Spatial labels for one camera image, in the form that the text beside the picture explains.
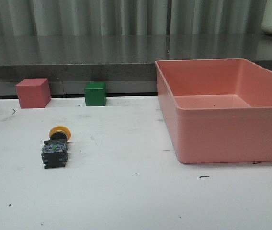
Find grey stone counter ledge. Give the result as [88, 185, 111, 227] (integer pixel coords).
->
[0, 34, 272, 98]

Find green cube near bin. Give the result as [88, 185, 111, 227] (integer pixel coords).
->
[84, 82, 106, 106]

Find grey pleated curtain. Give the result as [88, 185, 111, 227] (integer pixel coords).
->
[0, 0, 266, 36]

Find yellow push button switch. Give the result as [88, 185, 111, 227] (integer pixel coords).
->
[41, 126, 71, 169]

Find pink plastic bin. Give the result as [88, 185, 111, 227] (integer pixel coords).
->
[156, 58, 272, 164]

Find pink cube near ledge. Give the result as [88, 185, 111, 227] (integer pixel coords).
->
[16, 78, 51, 109]

